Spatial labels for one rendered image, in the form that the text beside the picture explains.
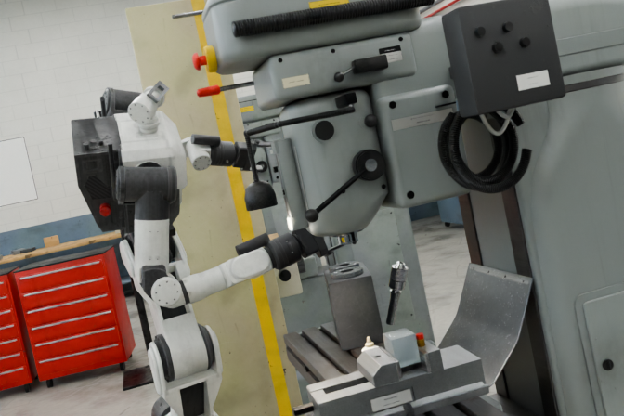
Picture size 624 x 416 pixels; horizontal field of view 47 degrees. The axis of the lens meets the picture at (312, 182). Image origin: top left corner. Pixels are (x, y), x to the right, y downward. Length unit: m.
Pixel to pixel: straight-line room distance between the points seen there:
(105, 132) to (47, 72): 8.72
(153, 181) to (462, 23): 0.89
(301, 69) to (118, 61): 9.26
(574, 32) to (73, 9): 9.53
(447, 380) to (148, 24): 2.37
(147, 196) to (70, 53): 8.98
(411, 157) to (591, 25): 0.57
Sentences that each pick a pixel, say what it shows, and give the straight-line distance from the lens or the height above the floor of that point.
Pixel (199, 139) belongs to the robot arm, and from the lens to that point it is 2.40.
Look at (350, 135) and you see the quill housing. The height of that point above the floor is 1.53.
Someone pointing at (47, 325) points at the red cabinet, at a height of 0.52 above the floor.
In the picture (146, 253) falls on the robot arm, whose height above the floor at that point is 1.34.
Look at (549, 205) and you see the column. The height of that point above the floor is 1.28.
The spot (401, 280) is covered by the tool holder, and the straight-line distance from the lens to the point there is 2.03.
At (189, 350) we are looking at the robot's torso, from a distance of 2.16.
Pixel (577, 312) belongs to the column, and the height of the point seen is 1.03.
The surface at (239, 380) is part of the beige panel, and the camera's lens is 3.50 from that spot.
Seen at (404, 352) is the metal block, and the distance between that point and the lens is 1.49.
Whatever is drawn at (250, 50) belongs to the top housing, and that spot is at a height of 1.75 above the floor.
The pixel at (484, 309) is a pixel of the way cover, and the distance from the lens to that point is 1.87.
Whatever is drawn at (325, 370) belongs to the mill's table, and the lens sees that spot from 1.84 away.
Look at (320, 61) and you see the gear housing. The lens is 1.57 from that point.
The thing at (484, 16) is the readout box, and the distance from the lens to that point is 1.44.
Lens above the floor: 1.53
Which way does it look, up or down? 3 degrees down
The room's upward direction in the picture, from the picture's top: 12 degrees counter-clockwise
